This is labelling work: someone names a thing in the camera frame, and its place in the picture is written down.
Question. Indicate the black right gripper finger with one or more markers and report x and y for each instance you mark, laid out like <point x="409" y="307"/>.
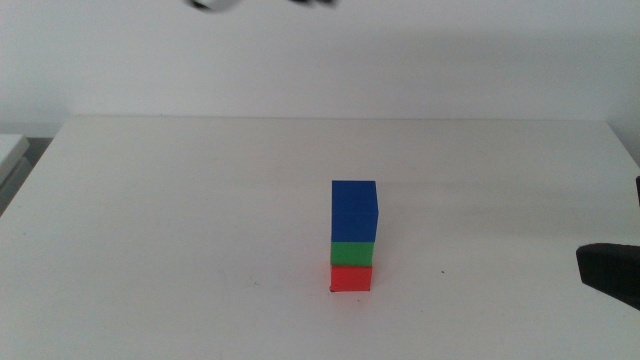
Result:
<point x="638" y="191"/>
<point x="610" y="270"/>

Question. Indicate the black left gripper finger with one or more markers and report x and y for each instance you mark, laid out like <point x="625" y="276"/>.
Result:
<point x="315" y="2"/>

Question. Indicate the blue cube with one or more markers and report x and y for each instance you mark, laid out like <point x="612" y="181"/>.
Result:
<point x="354" y="212"/>

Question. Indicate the green cube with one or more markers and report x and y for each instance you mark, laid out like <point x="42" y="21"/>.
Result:
<point x="352" y="254"/>

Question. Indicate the red cube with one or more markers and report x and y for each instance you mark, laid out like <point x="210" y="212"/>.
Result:
<point x="351" y="279"/>

